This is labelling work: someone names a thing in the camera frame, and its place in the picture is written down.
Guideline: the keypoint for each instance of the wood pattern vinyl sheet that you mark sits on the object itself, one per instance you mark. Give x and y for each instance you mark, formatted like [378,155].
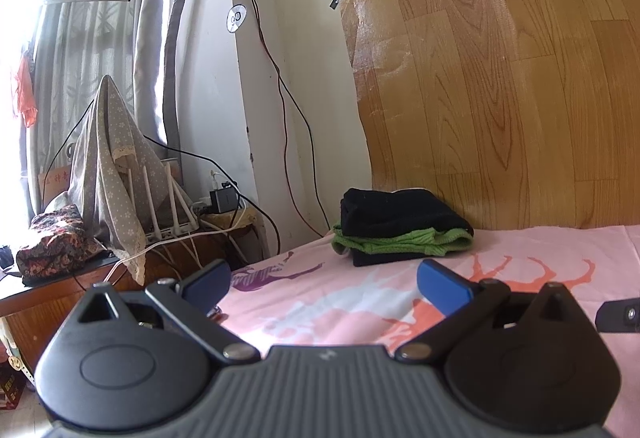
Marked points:
[500,93]

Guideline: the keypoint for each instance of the white router with antennas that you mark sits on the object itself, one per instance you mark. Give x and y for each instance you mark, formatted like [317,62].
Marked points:
[172,223]

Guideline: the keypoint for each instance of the brown wooden cabinet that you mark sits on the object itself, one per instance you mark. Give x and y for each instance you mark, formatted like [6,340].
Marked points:
[30,313]

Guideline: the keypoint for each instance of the dark floral bag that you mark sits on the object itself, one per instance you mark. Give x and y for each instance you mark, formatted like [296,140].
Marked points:
[55,243]

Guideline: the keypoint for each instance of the orange hanging garment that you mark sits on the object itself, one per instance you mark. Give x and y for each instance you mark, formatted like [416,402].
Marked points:
[25,93]

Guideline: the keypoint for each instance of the black power adapter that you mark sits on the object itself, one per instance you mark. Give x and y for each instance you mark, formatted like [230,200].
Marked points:
[221,200]

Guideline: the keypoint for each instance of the cardboard piece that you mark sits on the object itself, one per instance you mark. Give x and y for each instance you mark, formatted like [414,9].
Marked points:
[54,180]

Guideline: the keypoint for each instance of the shiny round wall disc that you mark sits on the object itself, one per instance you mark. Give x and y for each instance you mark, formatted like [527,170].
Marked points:
[235,18]

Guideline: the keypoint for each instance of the red box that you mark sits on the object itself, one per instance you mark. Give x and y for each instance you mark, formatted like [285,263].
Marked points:
[11,380]

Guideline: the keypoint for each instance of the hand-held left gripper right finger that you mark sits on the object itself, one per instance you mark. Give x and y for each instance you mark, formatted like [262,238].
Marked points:
[442,288]

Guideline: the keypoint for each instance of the grey curtain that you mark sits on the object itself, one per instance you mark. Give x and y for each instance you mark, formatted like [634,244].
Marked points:
[155,18]

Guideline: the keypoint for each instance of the pink printed bed sheet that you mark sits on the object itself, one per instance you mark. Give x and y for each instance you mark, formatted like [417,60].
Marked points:
[350,308]

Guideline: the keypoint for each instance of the green black white knit sweater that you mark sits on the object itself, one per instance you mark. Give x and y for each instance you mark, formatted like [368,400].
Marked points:
[400,218]

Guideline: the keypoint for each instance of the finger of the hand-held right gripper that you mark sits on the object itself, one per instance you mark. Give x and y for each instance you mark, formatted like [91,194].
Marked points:
[620,315]

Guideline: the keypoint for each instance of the grey floral cloth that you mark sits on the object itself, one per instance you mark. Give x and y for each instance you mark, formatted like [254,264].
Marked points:
[110,158]

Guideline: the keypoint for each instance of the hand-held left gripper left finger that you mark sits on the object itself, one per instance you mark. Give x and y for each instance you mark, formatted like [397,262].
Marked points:
[205,283]

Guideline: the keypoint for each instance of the sheer patterned curtain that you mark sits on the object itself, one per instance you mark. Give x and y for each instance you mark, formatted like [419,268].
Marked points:
[85,43]

